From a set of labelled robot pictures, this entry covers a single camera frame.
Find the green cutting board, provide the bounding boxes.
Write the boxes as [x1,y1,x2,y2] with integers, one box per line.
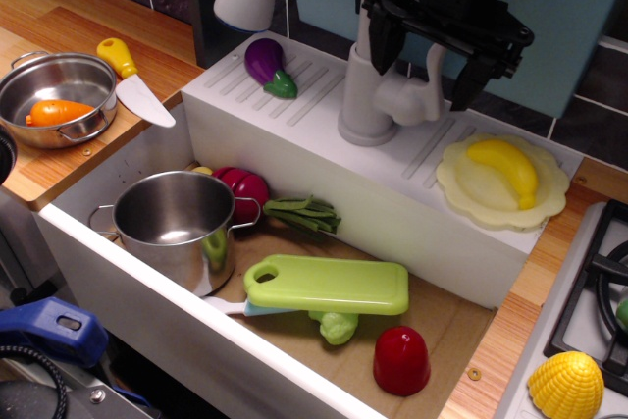
[243,254,409,316]

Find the purple toy eggplant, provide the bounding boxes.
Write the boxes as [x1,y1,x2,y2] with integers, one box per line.
[244,38,298,99]

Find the green toy on stove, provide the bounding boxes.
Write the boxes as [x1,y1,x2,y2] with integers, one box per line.
[615,299,628,333]

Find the yellow toy banana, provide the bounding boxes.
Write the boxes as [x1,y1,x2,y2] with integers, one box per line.
[466,138,539,210]

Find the white toy sink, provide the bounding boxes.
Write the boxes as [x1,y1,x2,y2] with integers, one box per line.
[36,40,542,418]

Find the grey toy faucet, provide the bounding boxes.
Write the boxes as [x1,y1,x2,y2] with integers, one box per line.
[338,8,428,146]

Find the yellow toy corn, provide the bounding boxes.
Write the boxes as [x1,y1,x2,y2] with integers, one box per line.
[527,351,605,419]

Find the red toy pepper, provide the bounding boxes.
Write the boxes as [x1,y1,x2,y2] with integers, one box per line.
[373,326,431,396]

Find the yellow handled toy knife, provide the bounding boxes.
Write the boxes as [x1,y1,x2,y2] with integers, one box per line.
[96,38,176,128]

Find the black stove grate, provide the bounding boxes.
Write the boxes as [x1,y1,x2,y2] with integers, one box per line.
[544,200,627,396]

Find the magenta toy onion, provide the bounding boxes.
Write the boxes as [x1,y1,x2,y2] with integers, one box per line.
[213,167,270,224]

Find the grey faucet lever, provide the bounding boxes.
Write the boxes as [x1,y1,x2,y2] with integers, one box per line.
[424,43,446,121]

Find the steel pan on counter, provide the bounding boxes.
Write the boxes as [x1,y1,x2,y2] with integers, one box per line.
[1,51,118,149]

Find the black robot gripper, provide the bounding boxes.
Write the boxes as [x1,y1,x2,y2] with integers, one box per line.
[363,0,534,112]

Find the green felt beans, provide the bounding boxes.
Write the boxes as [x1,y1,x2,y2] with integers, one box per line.
[262,195,341,240]

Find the orange toy carrot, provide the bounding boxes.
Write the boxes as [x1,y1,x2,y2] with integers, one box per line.
[25,99,95,127]

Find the blue clamp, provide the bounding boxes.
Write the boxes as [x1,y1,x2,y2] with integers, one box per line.
[1,297,109,368]

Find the steel pot in sink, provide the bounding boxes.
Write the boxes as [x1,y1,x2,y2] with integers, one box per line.
[88,171,262,297]

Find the pale yellow toy plate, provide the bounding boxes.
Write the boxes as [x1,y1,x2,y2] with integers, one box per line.
[436,133,569,231]

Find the light green toy vegetable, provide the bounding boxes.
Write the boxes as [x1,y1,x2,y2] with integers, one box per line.
[308,311,359,345]

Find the toy stove top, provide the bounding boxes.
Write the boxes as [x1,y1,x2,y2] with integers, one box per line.
[495,200,627,418]

